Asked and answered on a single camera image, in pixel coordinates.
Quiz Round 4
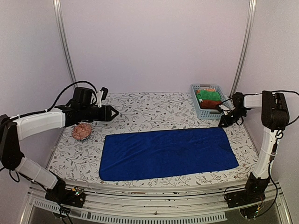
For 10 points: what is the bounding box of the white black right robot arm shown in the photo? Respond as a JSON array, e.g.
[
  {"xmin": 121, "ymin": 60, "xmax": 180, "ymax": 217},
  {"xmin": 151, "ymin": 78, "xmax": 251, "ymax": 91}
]
[{"xmin": 219, "ymin": 91, "xmax": 290, "ymax": 203}]

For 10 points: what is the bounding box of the light blue plastic basket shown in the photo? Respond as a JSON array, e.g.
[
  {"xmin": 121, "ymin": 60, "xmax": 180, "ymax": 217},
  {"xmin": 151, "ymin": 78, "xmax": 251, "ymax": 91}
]
[{"xmin": 191, "ymin": 84, "xmax": 233, "ymax": 119}]

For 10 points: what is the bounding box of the right aluminium frame post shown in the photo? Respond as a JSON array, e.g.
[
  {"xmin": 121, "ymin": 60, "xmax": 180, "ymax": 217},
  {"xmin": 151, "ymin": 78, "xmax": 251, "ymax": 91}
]
[{"xmin": 229, "ymin": 0, "xmax": 256, "ymax": 97}]

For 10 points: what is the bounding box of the dark red towel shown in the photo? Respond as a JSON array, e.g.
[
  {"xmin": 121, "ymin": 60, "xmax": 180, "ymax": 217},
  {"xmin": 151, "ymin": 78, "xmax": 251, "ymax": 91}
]
[{"xmin": 199, "ymin": 99, "xmax": 222, "ymax": 110}]

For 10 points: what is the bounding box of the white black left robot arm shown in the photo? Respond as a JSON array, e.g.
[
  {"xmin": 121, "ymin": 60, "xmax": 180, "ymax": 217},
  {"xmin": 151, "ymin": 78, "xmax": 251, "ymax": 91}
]
[{"xmin": 0, "ymin": 87, "xmax": 118, "ymax": 203}]

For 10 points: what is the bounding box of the green rolled towel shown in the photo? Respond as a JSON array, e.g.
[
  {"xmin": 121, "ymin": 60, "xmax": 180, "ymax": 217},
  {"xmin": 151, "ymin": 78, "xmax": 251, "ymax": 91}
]
[{"xmin": 196, "ymin": 90, "xmax": 221, "ymax": 101}]

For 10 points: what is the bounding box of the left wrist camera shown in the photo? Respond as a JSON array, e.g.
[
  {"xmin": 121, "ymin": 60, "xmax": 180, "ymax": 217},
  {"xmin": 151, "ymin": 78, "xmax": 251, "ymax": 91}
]
[{"xmin": 96, "ymin": 87, "xmax": 108, "ymax": 108}]

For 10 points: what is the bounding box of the blue towel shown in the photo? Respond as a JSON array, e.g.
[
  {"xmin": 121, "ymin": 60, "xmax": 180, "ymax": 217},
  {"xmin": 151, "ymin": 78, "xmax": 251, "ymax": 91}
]
[{"xmin": 99, "ymin": 127, "xmax": 239, "ymax": 182}]

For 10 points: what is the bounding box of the aluminium frame post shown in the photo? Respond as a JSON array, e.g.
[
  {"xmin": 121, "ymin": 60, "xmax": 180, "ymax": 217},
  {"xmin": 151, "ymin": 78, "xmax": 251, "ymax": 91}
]
[
  {"xmin": 53, "ymin": 0, "xmax": 77, "ymax": 83},
  {"xmin": 229, "ymin": 0, "xmax": 256, "ymax": 97}
]

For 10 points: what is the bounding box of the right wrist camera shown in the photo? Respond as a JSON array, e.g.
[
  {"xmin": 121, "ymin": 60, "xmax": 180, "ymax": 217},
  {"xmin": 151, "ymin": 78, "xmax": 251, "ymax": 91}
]
[{"xmin": 217, "ymin": 104, "xmax": 231, "ymax": 115}]

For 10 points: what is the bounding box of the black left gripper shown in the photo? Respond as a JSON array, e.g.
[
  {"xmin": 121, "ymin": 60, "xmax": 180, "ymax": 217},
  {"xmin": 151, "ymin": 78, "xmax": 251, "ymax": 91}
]
[{"xmin": 81, "ymin": 105, "xmax": 119, "ymax": 121}]

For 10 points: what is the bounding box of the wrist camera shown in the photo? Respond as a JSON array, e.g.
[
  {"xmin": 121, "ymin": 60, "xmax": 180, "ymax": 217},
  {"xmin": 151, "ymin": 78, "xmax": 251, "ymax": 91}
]
[
  {"xmin": 96, "ymin": 87, "xmax": 108, "ymax": 108},
  {"xmin": 217, "ymin": 104, "xmax": 231, "ymax": 115}
]

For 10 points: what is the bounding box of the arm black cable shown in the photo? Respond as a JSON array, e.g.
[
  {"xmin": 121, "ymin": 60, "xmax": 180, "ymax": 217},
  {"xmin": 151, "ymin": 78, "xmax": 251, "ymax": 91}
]
[
  {"xmin": 221, "ymin": 90, "xmax": 299, "ymax": 131},
  {"xmin": 44, "ymin": 80, "xmax": 98, "ymax": 112}
]

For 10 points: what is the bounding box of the left aluminium frame post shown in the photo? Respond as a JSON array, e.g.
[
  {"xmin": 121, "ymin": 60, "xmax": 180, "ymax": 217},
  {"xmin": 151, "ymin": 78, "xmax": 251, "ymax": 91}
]
[{"xmin": 53, "ymin": 0, "xmax": 77, "ymax": 83}]

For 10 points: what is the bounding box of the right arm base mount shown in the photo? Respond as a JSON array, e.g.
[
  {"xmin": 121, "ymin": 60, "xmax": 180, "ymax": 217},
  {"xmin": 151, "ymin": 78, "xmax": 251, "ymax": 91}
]
[{"xmin": 224, "ymin": 184, "xmax": 267, "ymax": 219}]

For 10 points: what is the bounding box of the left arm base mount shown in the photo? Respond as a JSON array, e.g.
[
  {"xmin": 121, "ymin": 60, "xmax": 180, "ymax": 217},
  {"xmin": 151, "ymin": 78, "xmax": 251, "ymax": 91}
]
[{"xmin": 45, "ymin": 187, "xmax": 86, "ymax": 208}]

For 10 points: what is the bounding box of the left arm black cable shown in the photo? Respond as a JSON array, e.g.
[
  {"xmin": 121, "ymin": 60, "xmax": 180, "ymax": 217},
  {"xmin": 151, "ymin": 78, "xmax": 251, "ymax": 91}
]
[{"xmin": 44, "ymin": 80, "xmax": 98, "ymax": 112}]

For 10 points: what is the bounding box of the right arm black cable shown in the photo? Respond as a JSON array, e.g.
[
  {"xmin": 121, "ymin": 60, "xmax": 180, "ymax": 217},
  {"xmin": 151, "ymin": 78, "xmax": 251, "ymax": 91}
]
[{"xmin": 221, "ymin": 90, "xmax": 299, "ymax": 131}]

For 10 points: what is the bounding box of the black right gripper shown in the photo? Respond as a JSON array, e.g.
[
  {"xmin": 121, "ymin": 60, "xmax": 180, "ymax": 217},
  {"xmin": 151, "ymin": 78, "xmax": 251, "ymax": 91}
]
[{"xmin": 219, "ymin": 108, "xmax": 247, "ymax": 127}]

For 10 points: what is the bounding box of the orange patterned rolled towel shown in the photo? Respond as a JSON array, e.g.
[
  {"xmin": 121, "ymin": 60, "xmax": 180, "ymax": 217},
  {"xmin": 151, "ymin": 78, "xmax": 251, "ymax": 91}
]
[{"xmin": 196, "ymin": 88, "xmax": 216, "ymax": 94}]

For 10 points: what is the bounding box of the aluminium front table rail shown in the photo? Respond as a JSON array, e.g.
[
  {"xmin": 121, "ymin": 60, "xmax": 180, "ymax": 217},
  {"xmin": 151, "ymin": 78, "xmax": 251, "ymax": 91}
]
[{"xmin": 20, "ymin": 178, "xmax": 292, "ymax": 224}]

